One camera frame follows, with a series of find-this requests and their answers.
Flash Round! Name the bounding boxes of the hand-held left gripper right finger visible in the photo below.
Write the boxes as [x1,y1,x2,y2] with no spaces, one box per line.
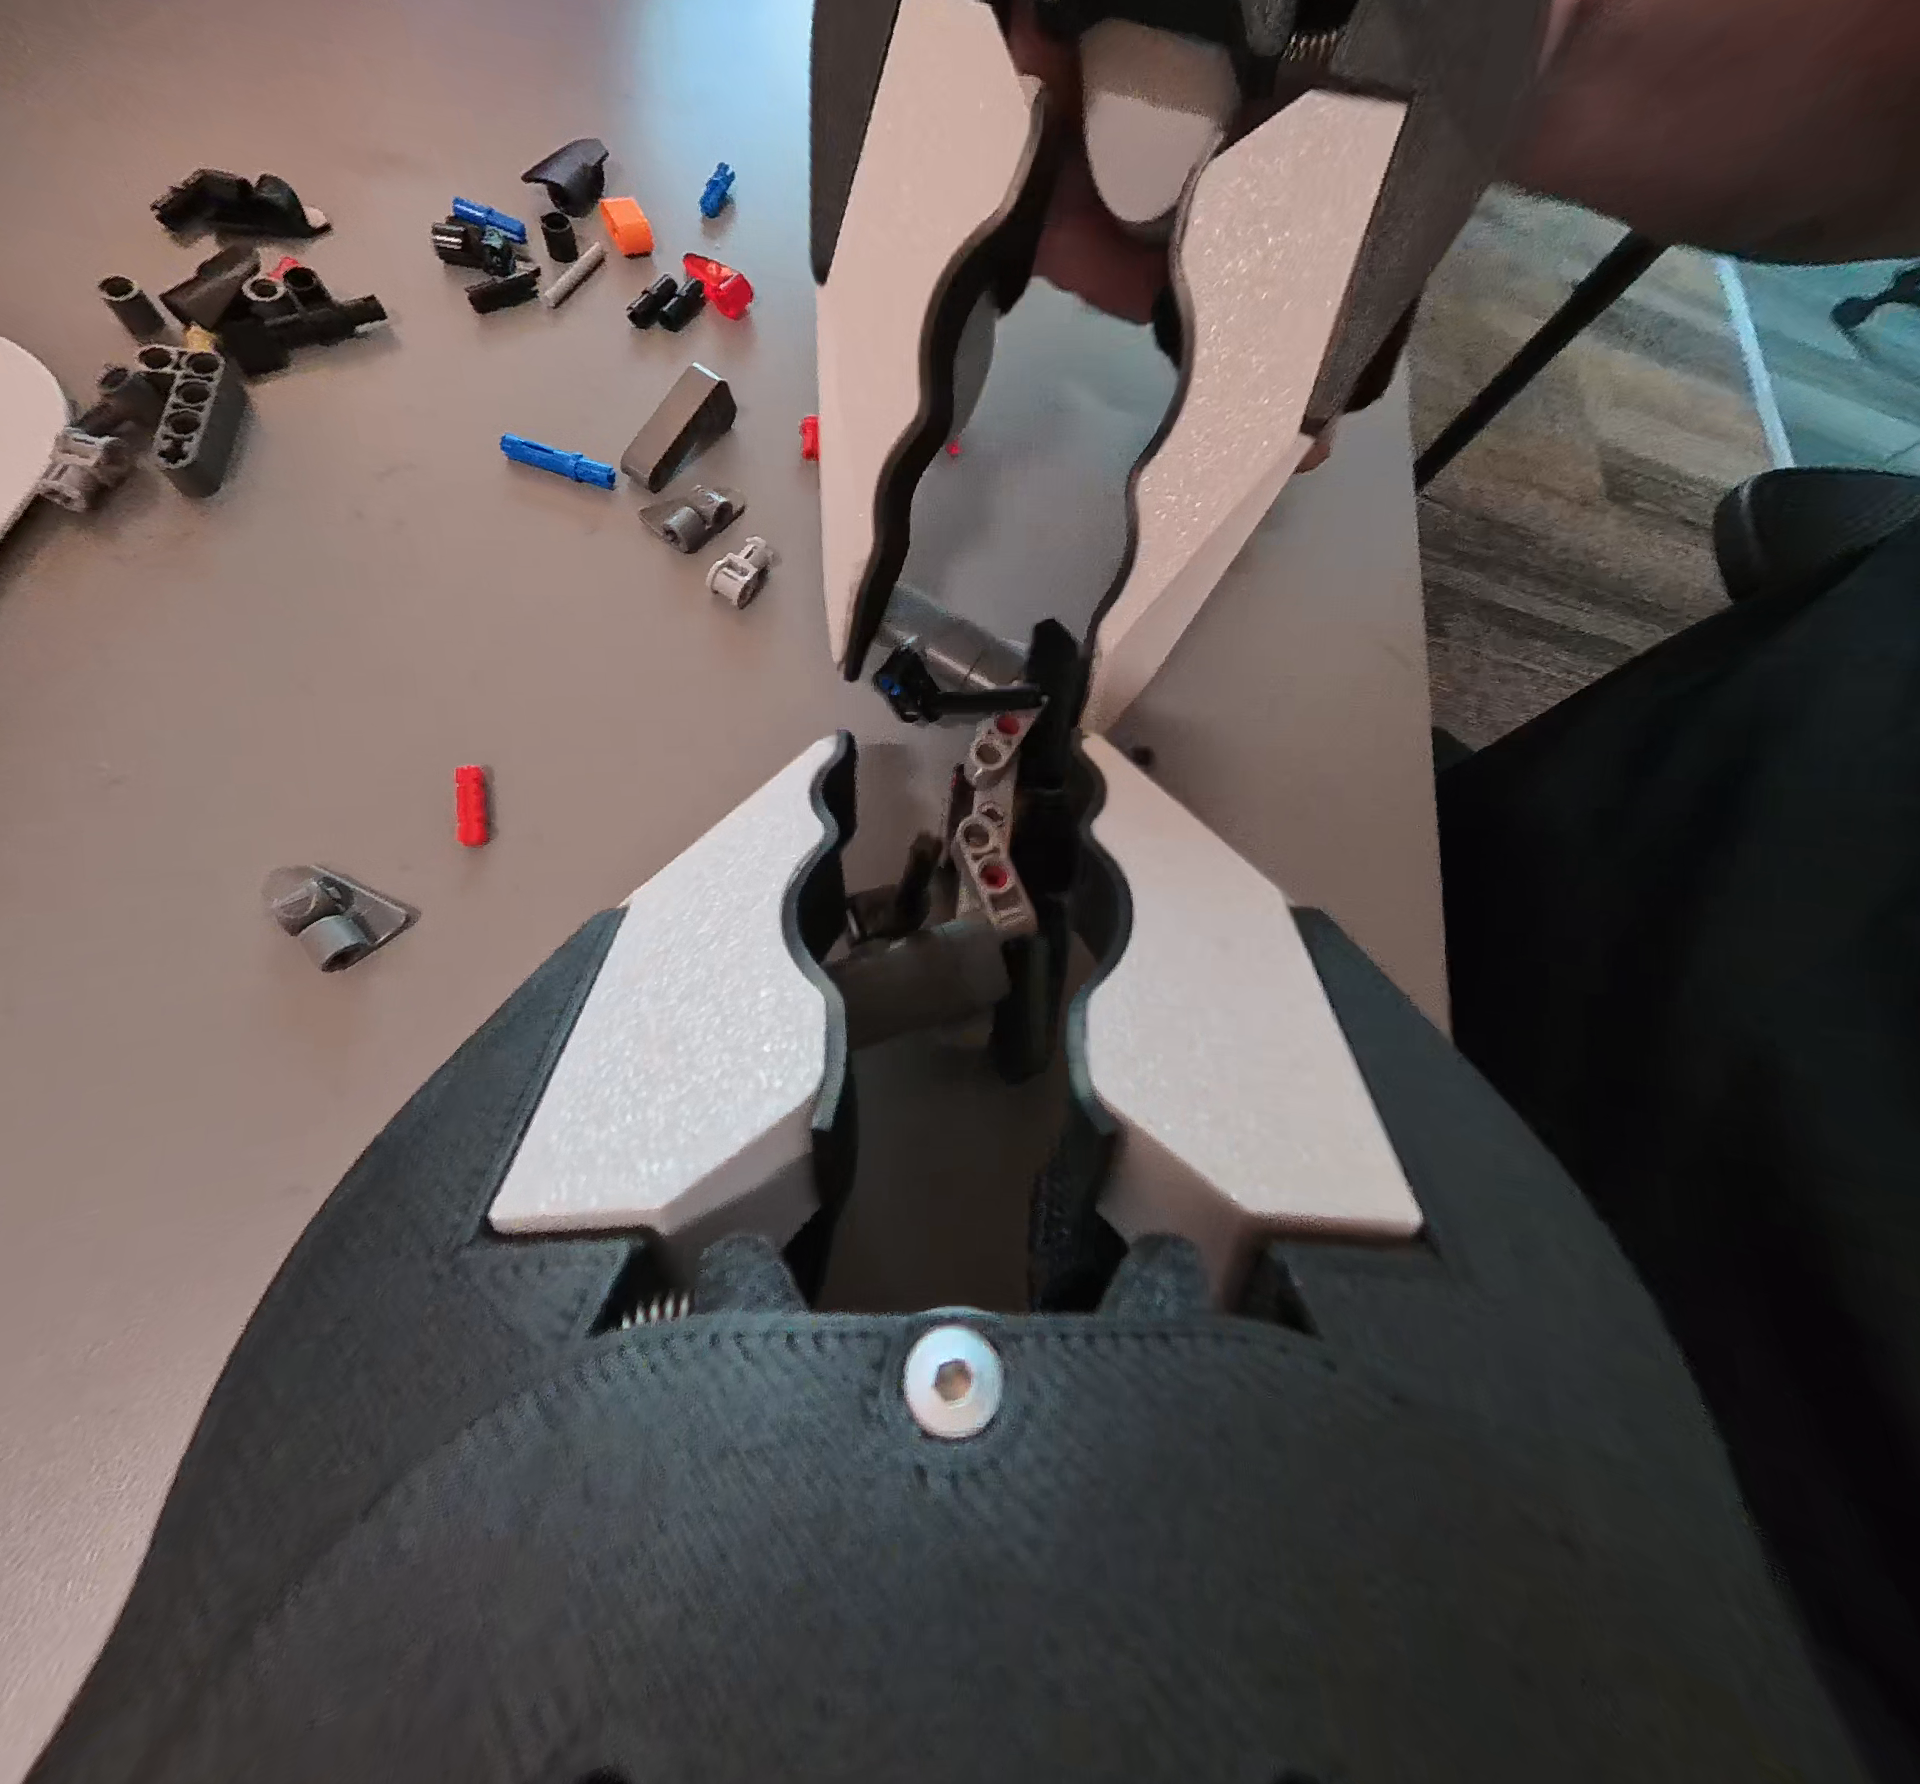
[1072,734,1427,1245]

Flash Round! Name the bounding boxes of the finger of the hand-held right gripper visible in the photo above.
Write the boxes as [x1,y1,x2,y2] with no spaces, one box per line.
[1083,88,1414,736]
[815,0,1049,688]

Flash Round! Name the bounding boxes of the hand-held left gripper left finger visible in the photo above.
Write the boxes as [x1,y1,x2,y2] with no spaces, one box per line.
[484,732,860,1243]

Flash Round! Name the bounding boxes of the lego pieces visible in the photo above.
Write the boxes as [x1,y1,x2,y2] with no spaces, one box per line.
[41,133,827,617]

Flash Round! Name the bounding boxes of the grey black lego assembly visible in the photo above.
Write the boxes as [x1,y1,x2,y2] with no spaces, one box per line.
[832,581,1103,1083]

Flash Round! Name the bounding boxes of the person's right forearm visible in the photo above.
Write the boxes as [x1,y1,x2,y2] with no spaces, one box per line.
[1485,0,1920,266]

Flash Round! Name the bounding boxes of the grey lego connector plate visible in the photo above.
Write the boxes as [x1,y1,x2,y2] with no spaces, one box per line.
[262,861,419,976]

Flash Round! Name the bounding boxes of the person's right hand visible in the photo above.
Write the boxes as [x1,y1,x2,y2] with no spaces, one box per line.
[1035,171,1187,323]

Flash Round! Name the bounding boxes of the black slanted pole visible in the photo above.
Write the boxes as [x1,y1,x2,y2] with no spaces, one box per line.
[1413,230,1669,492]

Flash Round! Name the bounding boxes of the black office chair armrest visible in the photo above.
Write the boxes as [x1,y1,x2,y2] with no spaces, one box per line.
[1714,469,1920,604]

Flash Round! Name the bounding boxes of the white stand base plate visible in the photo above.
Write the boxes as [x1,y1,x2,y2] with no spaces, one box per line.
[0,335,75,545]

